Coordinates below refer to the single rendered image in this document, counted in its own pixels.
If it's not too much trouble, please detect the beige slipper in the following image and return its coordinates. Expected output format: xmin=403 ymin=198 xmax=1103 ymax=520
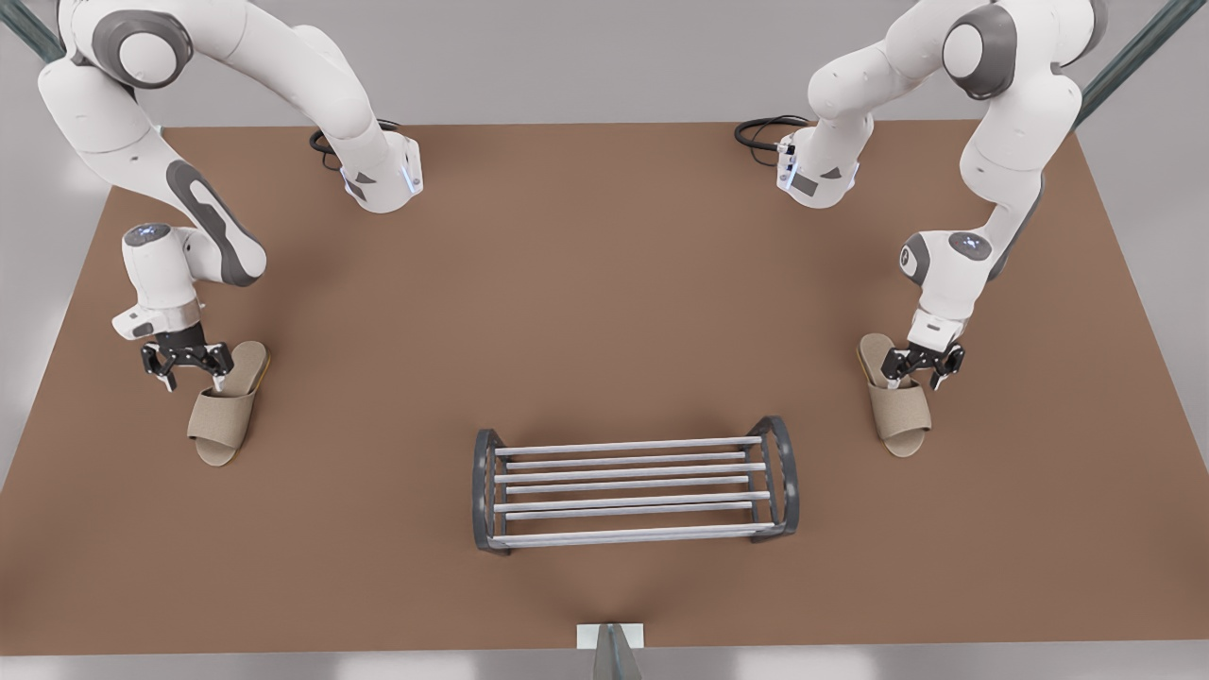
xmin=186 ymin=341 xmax=270 ymax=468
xmin=857 ymin=332 xmax=933 ymax=459

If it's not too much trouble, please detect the grey metal shoe rack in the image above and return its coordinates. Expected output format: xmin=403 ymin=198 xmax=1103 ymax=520
xmin=472 ymin=416 xmax=801 ymax=554

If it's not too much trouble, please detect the black cable loop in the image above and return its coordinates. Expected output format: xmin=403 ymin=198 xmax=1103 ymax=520
xmin=309 ymin=119 xmax=401 ymax=172
xmin=734 ymin=115 xmax=813 ymax=165

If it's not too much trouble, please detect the silver frame post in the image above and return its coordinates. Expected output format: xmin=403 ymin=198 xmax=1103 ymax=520
xmin=1075 ymin=0 xmax=1209 ymax=128
xmin=577 ymin=621 xmax=647 ymax=680
xmin=0 ymin=0 xmax=65 ymax=63

